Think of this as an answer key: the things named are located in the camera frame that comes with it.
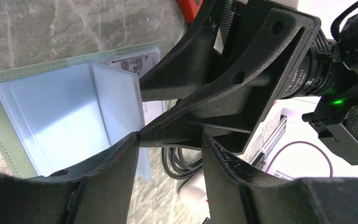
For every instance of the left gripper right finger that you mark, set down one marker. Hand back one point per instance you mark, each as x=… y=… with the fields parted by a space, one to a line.
x=239 y=193

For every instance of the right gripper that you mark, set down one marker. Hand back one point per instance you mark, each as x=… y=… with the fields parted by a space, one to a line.
x=193 y=61

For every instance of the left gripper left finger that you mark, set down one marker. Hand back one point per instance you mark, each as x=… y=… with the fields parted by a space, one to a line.
x=95 y=191

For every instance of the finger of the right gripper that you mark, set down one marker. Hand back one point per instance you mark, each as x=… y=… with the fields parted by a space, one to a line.
x=230 y=108

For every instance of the silver grey credit card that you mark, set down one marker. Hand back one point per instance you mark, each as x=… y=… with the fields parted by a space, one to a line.
x=138 y=64

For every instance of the green card holder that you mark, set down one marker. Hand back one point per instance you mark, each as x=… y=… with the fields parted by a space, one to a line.
x=56 y=114

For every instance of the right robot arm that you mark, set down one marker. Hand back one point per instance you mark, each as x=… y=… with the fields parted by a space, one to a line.
x=333 y=68

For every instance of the white PVC pipe frame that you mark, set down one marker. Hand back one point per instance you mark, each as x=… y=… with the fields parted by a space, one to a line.
x=194 y=195

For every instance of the red handled tool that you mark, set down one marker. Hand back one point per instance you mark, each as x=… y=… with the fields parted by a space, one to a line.
x=189 y=9

